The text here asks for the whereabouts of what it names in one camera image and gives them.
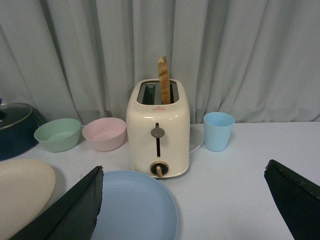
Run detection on white toaster power cable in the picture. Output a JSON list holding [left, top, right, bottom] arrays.
[[189, 142, 206, 154]]

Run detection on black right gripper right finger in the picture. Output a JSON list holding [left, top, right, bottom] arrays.
[[264, 159, 320, 240]]

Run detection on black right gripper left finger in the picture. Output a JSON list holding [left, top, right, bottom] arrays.
[[11, 166, 104, 240]]

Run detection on pink plastic bowl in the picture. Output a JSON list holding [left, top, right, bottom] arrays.
[[82, 117, 127, 152]]

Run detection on dark blue pot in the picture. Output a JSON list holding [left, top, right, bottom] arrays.
[[0, 108, 47, 161]]

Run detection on green plastic bowl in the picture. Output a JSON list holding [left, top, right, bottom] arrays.
[[34, 118, 81, 153]]

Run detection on glass pot lid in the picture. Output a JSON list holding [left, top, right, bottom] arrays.
[[0, 103, 33, 130]]

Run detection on toast bread slice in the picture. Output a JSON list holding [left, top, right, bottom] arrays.
[[157, 56, 171, 105]]

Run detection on grey curtain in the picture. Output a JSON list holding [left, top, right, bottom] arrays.
[[0, 0, 320, 124]]

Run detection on light blue plastic plate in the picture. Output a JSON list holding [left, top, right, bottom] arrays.
[[91, 170, 179, 240]]

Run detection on beige plastic plate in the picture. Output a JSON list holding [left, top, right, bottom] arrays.
[[0, 159, 56, 240]]

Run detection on light blue plastic cup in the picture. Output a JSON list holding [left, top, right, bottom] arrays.
[[203, 112, 235, 152]]

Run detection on cream two-slot toaster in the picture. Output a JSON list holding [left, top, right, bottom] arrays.
[[126, 79, 190, 178]]

